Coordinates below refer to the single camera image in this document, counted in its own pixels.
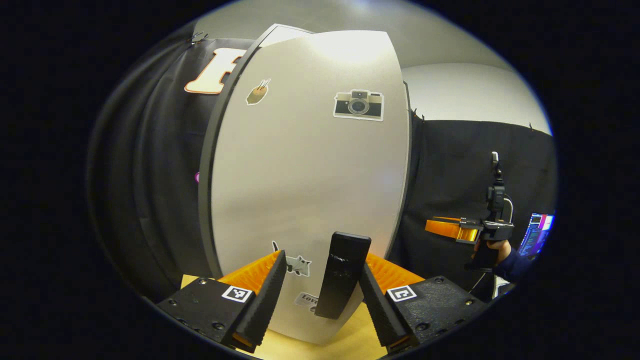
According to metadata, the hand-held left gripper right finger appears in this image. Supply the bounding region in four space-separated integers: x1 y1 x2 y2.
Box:
358 252 488 353

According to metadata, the black door handle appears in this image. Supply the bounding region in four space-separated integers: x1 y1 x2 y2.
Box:
315 231 372 320

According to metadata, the computer monitor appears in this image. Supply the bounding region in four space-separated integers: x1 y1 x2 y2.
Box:
518 212 555 257

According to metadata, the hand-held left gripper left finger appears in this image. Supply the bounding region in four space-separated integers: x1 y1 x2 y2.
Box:
156 250 287 353

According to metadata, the white door with camera sticker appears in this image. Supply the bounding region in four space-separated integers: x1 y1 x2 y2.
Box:
209 30 412 346

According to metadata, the black backdrop cloth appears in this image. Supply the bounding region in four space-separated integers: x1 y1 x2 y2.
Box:
90 37 251 301
390 112 557 301

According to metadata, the white shoe cabinet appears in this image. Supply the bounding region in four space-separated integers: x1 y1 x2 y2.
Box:
198 23 412 346

